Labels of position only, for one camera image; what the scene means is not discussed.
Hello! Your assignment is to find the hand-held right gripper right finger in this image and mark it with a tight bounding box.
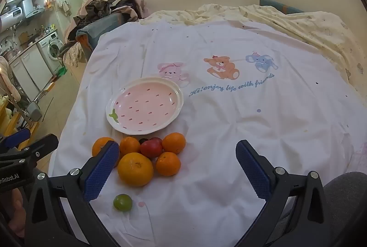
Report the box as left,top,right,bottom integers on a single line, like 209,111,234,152
235,140,337,247

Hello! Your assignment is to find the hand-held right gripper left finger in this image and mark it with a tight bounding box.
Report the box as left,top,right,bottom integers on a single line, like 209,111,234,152
24,140,121,247

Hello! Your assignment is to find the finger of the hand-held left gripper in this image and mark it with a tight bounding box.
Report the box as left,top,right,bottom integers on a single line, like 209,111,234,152
11,134,59,162
0,129,31,150

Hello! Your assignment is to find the large orange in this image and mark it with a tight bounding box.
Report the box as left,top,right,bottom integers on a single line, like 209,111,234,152
92,137,121,167
117,152,154,187

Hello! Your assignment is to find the red tomato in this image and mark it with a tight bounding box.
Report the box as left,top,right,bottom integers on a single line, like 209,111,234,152
140,138,163,159

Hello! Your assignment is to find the small orange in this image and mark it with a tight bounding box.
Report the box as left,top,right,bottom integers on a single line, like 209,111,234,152
162,132,186,154
119,136,141,156
156,152,182,177

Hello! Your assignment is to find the pink strawberry print plate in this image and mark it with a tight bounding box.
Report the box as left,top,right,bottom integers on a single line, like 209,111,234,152
106,77,184,135

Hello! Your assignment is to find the person's left hand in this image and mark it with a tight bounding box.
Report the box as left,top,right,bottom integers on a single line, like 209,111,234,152
11,188,27,226

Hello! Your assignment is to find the green grape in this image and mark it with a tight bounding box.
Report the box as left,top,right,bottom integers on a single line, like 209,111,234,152
113,194,133,212

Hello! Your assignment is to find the white printed blanket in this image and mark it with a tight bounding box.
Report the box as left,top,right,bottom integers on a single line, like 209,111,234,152
47,17,367,247

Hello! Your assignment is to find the white lower kitchen cabinet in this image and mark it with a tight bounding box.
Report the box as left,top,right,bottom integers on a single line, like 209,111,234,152
8,45,53,98

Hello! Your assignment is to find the floral cloth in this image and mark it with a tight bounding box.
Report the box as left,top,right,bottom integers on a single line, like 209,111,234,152
59,42,86,68

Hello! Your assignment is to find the white washing machine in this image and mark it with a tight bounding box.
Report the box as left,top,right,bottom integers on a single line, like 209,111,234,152
37,29,65,74

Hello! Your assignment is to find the person's grey pants leg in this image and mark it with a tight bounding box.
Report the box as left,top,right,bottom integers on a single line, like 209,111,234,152
323,171,367,247

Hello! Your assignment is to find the white water heater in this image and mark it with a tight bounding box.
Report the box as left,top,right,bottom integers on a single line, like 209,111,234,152
0,7,23,32

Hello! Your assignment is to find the grey teal cushion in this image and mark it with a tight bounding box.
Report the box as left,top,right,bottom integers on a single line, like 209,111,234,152
75,13,125,51

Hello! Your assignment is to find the silver range hood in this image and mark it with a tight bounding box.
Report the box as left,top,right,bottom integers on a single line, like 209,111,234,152
19,0,46,19

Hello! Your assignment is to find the hanging beige cloth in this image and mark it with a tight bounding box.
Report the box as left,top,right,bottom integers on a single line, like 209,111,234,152
58,0,72,17

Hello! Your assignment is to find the pile of dark clothes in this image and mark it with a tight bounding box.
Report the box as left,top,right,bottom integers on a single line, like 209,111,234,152
73,0,145,28

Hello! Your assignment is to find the yellow printed quilt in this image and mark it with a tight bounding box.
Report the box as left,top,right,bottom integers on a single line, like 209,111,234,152
140,3,367,98

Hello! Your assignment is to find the teal pillow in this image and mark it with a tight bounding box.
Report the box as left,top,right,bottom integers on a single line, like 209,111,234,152
259,0,306,16

